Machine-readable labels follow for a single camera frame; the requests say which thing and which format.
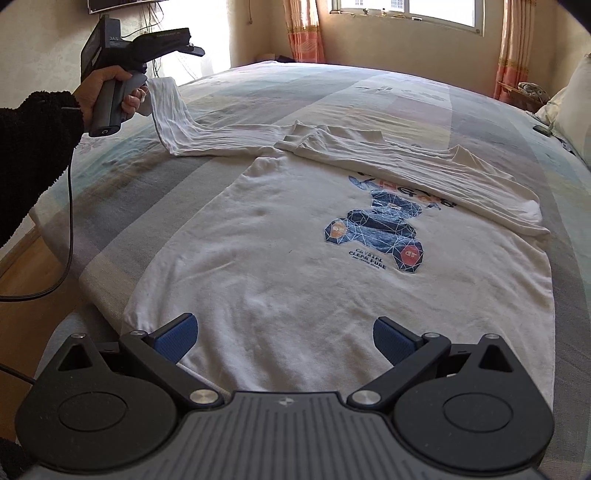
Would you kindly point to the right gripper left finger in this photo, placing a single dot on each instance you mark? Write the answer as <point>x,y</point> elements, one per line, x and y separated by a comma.
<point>154,357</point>

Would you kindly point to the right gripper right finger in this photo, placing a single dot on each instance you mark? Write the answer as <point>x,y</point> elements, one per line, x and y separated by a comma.
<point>415,359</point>

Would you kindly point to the white printed long-sleeve shirt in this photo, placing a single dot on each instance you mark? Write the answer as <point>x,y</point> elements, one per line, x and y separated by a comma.
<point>329,228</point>

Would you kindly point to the black fleece left forearm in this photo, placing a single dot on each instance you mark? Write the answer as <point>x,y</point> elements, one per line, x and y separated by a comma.
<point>37,143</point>

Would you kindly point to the person left hand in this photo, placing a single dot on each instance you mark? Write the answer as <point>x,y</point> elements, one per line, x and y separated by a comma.
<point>108,97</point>

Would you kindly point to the pastel patchwork bed cover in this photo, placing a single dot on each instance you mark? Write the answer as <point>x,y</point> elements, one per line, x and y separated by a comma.
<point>127,195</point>

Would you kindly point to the black phone on bed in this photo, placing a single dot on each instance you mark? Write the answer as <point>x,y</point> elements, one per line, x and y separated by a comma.
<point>542,129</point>

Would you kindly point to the blue beige pillow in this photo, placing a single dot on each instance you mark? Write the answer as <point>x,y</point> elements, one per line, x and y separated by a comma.
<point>574,117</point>

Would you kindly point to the patterned item on nightstand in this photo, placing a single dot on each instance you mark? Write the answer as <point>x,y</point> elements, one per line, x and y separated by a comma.
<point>533,91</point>

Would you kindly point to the orange striped curtain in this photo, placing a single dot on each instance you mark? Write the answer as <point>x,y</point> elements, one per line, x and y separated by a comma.
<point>516,46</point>

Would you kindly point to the window with white frame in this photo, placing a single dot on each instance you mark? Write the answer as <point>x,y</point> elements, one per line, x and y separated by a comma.
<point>463,14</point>

